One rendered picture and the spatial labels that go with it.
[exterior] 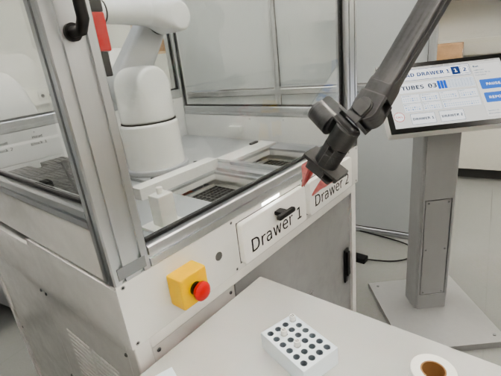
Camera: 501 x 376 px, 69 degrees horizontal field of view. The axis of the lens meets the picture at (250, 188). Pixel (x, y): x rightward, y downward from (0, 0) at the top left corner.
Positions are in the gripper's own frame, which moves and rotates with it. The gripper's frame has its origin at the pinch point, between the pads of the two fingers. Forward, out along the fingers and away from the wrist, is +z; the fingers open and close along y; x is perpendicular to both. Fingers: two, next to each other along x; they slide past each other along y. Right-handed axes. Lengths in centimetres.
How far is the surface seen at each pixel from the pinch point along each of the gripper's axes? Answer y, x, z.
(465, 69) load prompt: -4, -98, -21
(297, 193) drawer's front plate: 3.7, -7.0, 9.5
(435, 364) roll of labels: -39.8, 23.4, -6.6
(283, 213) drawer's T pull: 0.9, 5.2, 7.8
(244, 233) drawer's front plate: 3.3, 17.4, 10.3
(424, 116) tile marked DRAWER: -5, -75, -5
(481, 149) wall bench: -42, -290, 63
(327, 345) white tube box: -25.9, 29.0, 3.1
